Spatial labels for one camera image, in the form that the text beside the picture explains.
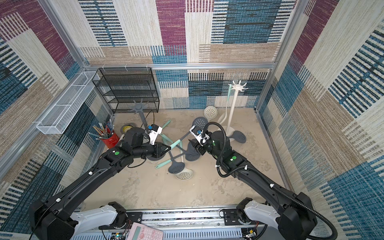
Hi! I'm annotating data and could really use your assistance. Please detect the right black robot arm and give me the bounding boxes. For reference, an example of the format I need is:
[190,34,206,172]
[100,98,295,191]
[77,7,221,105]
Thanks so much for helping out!
[190,130,318,240]

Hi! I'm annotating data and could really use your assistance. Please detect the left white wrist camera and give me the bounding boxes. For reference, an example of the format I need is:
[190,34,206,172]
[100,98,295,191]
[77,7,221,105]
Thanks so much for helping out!
[148,124,163,145]

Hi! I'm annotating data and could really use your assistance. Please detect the pink calculator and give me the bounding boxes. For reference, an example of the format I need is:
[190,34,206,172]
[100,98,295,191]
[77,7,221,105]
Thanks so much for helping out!
[126,223,164,240]

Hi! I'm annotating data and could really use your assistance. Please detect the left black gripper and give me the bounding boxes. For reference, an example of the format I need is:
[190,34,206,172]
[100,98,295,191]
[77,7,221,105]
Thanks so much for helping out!
[132,142,173,161]

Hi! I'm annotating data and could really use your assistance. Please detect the grey utensil rack stand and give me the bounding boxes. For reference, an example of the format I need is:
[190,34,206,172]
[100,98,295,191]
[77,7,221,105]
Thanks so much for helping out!
[129,100,167,161]

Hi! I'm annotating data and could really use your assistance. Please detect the white skimmer front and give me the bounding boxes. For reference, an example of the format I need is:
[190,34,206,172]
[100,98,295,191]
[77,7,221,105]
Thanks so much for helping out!
[175,141,194,181]

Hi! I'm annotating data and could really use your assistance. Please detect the red pencil cup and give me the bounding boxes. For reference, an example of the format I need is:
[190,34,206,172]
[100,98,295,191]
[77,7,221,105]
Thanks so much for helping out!
[88,119,120,149]

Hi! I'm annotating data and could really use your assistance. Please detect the black tape roll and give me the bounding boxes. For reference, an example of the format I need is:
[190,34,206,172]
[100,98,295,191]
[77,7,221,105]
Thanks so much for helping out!
[120,123,137,135]

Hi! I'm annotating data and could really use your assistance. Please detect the black corrugated cable hose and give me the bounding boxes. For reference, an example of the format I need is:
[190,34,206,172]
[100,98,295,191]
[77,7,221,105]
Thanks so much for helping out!
[203,121,339,240]

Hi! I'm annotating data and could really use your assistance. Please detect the grey skimmer by white stand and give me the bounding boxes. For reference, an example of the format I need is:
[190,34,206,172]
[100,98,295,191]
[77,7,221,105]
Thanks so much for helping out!
[230,131,247,144]

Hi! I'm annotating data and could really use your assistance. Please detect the white utensil rack stand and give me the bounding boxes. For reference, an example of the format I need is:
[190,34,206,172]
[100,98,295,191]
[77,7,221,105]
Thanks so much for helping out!
[226,80,248,135]

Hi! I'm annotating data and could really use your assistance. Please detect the white wire mesh basket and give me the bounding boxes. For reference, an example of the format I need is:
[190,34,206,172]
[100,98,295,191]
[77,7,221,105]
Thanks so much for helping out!
[37,72,96,135]

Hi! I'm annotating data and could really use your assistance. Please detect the black wire mesh shelf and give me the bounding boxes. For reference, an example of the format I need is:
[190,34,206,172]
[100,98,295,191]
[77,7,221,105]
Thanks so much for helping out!
[92,67,160,114]

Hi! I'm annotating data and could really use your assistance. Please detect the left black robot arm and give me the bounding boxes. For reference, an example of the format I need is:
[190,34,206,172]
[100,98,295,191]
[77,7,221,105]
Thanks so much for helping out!
[29,128,178,240]

